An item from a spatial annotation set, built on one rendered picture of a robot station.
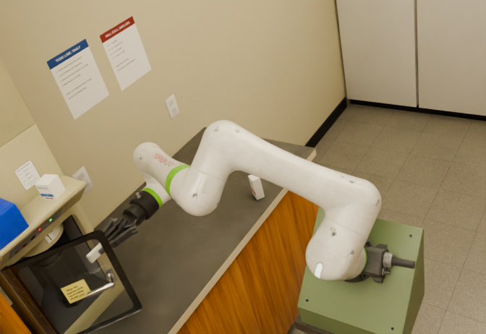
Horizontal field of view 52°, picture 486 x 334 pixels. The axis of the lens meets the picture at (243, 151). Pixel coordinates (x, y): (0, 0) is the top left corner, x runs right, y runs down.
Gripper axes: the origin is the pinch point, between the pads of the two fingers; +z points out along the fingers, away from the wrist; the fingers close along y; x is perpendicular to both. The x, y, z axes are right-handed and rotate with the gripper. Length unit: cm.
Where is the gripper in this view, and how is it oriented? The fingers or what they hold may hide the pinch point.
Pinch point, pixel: (96, 251)
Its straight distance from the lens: 172.1
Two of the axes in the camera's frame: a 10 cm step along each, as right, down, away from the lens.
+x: 2.1, 8.0, 5.6
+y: 8.1, 1.7, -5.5
